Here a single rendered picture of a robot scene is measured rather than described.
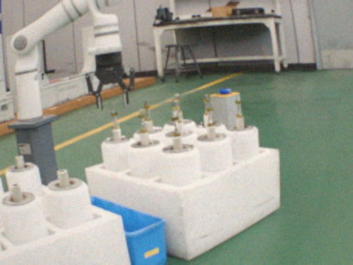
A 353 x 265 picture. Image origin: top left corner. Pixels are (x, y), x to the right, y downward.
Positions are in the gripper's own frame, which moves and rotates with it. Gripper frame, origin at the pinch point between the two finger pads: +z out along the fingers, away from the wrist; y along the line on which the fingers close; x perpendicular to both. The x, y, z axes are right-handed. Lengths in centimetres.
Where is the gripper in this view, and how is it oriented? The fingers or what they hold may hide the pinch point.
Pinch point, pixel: (112, 103)
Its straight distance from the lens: 126.0
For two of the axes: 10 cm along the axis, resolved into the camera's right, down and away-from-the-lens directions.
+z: 1.0, 9.7, 2.0
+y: -9.9, 1.1, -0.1
